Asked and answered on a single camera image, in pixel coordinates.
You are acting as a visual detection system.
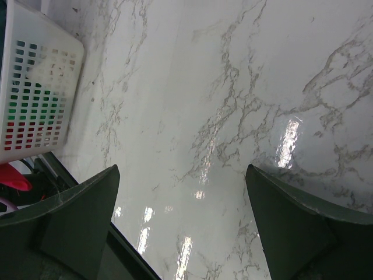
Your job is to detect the white plastic laundry basket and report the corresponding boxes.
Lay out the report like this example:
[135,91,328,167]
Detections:
[1,1,85,163]

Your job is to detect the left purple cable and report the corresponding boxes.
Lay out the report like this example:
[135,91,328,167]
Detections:
[0,197,18,212]

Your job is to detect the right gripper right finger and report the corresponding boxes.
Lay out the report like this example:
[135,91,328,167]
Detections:
[245,164,372,279]

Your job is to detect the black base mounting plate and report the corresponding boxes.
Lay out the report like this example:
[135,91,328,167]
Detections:
[0,151,161,280]

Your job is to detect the green t shirt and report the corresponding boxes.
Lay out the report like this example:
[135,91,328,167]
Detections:
[6,80,59,121]

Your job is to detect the grey blue t shirt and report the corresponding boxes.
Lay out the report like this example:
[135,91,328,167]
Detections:
[1,1,38,85]

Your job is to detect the red t shirt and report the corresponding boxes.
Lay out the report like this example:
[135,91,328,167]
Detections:
[0,124,55,192]

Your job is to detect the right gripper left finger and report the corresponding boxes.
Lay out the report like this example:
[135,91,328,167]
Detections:
[1,165,120,279]

